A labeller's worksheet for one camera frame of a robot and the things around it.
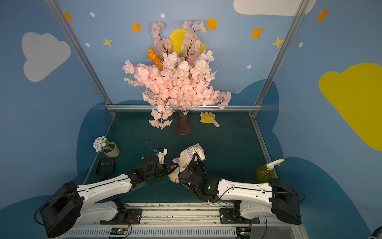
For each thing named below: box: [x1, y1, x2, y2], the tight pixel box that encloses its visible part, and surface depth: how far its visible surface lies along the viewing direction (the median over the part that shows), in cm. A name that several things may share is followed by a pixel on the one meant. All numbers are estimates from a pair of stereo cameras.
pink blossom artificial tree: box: [122, 19, 232, 135], surface depth 71 cm
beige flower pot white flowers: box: [92, 135, 120, 158], surface depth 90 cm
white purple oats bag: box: [172, 142, 207, 171], surface depth 76 cm
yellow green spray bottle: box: [255, 158, 286, 184], surface depth 82 cm
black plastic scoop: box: [95, 157, 116, 180], surface depth 93 cm
